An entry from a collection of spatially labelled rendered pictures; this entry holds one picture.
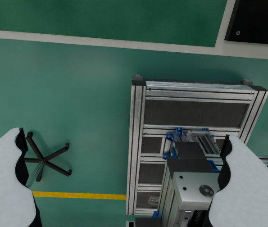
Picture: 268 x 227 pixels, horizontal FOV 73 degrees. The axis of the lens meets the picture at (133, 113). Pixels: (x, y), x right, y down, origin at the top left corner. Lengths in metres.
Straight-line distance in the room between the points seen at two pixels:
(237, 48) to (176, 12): 0.20
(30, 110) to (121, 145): 0.77
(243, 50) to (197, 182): 0.37
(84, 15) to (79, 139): 1.24
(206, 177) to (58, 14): 0.56
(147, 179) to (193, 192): 1.11
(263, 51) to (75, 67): 1.08
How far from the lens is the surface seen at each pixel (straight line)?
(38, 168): 1.73
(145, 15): 0.51
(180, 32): 0.53
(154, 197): 1.74
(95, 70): 1.33
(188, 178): 0.52
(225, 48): 0.58
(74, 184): 2.03
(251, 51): 0.61
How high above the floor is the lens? 1.26
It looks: 62 degrees down
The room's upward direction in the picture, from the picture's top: 178 degrees clockwise
